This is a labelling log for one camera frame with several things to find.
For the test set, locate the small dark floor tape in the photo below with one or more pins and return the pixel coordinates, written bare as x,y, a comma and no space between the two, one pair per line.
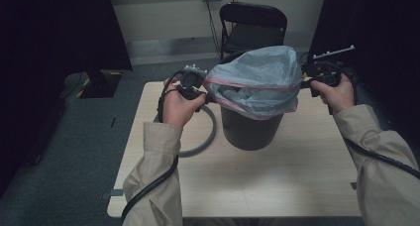
113,122

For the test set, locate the grey tape strip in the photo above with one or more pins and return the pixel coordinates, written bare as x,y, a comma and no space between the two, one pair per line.
353,185
116,192

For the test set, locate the dark grey ribbed trash bin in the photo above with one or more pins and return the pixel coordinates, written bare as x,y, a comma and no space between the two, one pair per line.
251,133

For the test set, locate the black folding chair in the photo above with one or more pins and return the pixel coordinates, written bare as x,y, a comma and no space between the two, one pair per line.
252,24

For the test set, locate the person's right hand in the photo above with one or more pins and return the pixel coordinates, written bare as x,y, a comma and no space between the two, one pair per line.
338,97

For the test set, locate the dark panel on stand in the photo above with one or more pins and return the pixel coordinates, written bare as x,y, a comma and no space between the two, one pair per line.
66,27

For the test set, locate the person's left hand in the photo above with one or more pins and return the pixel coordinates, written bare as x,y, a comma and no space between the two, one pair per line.
180,110

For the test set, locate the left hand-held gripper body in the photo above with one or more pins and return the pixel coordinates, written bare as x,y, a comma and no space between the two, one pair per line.
190,82

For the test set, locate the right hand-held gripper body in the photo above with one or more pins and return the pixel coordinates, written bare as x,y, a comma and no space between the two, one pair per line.
325,72

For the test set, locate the grey plastic garbage bag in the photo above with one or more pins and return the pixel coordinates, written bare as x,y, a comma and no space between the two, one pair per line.
257,74

